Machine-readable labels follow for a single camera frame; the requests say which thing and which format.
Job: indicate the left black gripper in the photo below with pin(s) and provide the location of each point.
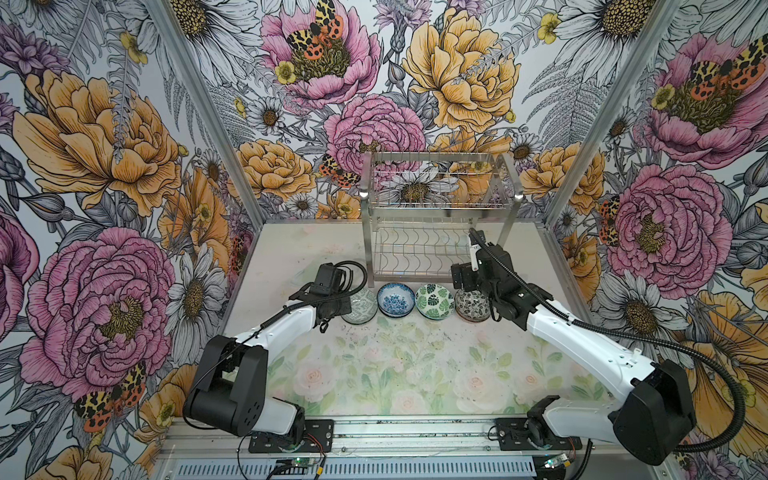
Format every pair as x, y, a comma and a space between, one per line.
344, 309

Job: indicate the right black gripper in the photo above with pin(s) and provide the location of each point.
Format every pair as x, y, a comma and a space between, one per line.
466, 270

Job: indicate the blue floral bowl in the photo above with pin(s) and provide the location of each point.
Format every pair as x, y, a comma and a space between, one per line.
396, 300

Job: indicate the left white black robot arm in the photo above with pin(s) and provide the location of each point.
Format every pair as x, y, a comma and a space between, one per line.
229, 390

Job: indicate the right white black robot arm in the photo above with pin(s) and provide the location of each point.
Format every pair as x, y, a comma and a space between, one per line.
650, 411

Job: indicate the steel two-tier dish rack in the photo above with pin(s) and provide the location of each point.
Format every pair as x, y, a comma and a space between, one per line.
417, 207

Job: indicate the dark leaf pattern bowl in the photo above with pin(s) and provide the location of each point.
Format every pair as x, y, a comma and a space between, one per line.
472, 306

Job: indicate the green leaf pattern bowl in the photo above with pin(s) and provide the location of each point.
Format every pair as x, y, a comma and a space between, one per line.
434, 302

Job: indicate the left green circuit board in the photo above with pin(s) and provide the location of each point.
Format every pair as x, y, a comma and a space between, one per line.
299, 466

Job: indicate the green circuit board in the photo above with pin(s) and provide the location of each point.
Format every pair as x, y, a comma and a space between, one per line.
552, 462
299, 466

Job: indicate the right green circuit board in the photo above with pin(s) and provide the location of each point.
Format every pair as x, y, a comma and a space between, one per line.
552, 462

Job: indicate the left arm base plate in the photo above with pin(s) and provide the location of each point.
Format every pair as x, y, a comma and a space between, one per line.
317, 436

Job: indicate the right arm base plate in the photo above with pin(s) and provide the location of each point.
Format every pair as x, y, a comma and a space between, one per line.
529, 434

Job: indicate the aluminium front rail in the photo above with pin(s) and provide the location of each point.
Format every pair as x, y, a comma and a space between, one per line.
385, 436

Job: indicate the left aluminium frame post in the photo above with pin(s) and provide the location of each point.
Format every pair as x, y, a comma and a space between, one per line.
185, 65

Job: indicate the aluminium frame post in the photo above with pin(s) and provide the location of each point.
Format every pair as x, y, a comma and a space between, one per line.
659, 20
185, 65

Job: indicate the white vented cable duct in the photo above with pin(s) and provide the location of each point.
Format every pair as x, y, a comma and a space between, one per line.
513, 467

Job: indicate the right aluminium frame post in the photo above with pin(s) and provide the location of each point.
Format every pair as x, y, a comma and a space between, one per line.
659, 20

